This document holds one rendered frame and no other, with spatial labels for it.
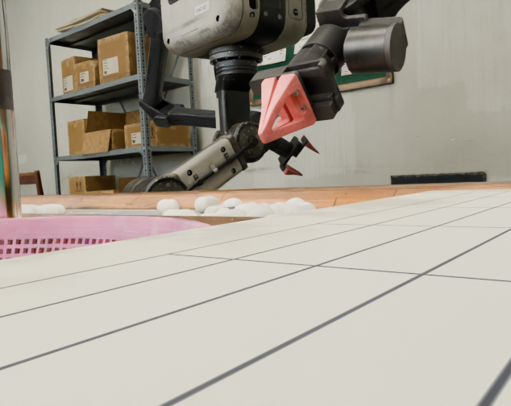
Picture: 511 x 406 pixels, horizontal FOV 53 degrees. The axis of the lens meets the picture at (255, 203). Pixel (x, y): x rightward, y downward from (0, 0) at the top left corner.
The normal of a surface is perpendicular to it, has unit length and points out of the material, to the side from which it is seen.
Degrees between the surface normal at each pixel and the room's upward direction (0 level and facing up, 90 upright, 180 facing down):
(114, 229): 75
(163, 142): 91
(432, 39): 90
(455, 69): 90
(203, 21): 90
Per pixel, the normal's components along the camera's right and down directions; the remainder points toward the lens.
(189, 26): -0.77, 0.07
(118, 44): -0.57, 0.06
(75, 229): -0.41, -0.19
